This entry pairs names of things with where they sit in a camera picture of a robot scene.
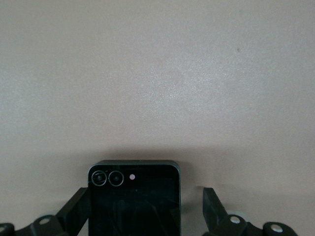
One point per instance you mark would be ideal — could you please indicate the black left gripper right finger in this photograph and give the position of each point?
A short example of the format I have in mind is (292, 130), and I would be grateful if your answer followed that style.
(211, 206)

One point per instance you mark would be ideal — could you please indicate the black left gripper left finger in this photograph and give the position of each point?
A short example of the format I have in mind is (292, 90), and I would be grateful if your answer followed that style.
(78, 206)

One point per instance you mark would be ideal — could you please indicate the black flip phone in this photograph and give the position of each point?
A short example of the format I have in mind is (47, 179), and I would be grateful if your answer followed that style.
(135, 211)

